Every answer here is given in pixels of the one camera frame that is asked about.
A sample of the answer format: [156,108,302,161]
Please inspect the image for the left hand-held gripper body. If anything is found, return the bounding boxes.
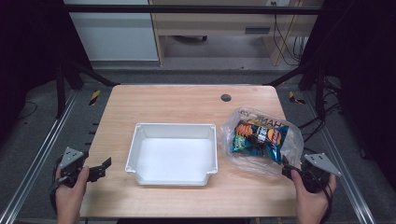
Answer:
[55,147,100,189]

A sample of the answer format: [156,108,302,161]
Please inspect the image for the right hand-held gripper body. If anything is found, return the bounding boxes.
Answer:
[290,152,343,194]

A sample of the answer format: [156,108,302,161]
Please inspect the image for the clear plastic bag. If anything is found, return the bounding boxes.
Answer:
[218,106,304,178]

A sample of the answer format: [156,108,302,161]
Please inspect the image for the blue chip packet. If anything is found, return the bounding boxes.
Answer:
[230,119,290,165]

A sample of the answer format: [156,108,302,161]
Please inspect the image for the person's right hand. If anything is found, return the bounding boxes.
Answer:
[290,169,338,218]

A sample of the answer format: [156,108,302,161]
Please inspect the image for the person's left hand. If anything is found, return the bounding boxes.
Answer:
[54,165,91,217]

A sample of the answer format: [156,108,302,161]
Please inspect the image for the yellow black tape marker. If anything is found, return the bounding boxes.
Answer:
[88,89,103,107]
[287,90,306,105]

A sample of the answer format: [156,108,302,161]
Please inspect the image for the white plastic bin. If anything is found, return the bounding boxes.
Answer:
[124,122,219,188]

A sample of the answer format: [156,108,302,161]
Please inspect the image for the black curtain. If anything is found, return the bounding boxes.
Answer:
[298,0,396,181]
[0,0,93,144]

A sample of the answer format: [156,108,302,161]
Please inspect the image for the white cabinet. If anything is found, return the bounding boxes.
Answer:
[63,0,161,63]

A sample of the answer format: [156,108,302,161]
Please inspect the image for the aluminium floor rail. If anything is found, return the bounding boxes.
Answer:
[0,89,79,224]
[302,90,378,224]

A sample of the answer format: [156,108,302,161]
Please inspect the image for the black floor cables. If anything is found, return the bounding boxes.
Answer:
[297,76,344,145]

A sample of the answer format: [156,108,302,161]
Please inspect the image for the black frame strut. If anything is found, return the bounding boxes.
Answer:
[263,61,327,121]
[55,58,121,119]

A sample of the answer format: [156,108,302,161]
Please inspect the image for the hanging black cables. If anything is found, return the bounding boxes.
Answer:
[272,2,308,67]

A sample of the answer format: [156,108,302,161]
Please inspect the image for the black horizontal frame bar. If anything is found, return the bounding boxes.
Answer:
[62,4,323,16]

